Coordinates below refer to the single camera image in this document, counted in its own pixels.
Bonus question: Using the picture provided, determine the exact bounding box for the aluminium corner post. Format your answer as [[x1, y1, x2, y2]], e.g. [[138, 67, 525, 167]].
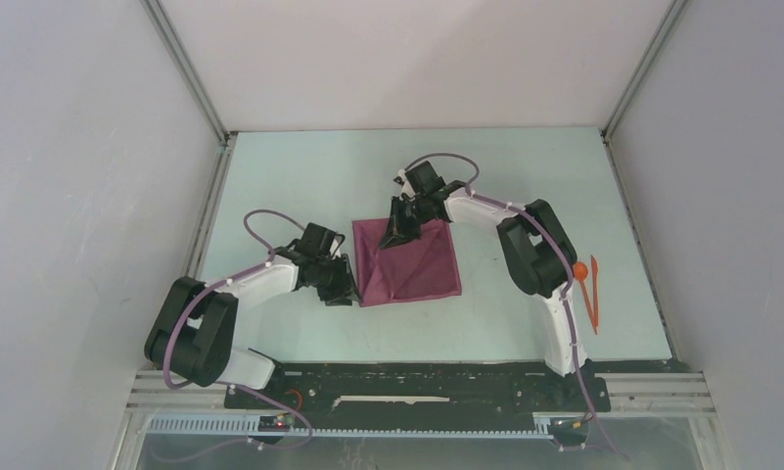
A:
[[141, 0, 232, 145], [601, 0, 691, 144]]

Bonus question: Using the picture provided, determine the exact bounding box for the orange plastic knife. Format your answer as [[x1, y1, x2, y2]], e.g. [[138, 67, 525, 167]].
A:
[[590, 255, 600, 334]]

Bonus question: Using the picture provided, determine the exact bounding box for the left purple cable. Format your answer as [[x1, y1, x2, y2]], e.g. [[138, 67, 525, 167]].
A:
[[162, 209, 315, 452]]

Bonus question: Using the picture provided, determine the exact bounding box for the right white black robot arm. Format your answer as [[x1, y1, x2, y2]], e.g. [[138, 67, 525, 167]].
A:
[[379, 157, 588, 409]]

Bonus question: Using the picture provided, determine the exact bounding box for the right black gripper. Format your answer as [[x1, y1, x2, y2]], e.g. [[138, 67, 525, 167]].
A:
[[379, 196, 431, 251]]

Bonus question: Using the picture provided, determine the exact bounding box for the left aluminium corner post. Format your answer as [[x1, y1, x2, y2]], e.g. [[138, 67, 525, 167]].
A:
[[141, 0, 232, 145]]

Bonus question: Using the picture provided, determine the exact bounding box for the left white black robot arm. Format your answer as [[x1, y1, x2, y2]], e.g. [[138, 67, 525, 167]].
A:
[[144, 223, 360, 408]]

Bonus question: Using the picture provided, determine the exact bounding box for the white cable duct strip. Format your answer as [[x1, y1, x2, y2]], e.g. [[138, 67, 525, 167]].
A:
[[146, 413, 566, 440]]

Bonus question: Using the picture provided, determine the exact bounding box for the maroon satin cloth napkin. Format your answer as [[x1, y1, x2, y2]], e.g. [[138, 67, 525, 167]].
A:
[[352, 218, 462, 307]]

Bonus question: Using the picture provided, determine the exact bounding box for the small orange object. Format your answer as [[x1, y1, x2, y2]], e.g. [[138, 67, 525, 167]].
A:
[[573, 260, 594, 332]]

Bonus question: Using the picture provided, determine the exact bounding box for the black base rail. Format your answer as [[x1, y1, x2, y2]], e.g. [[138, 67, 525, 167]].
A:
[[263, 362, 611, 430]]

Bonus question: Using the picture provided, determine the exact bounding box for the right aluminium corner post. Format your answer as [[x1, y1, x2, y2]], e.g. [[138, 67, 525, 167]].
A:
[[601, 0, 691, 144]]

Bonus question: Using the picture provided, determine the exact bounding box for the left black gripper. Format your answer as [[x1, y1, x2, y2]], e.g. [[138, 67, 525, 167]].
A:
[[313, 254, 363, 306]]

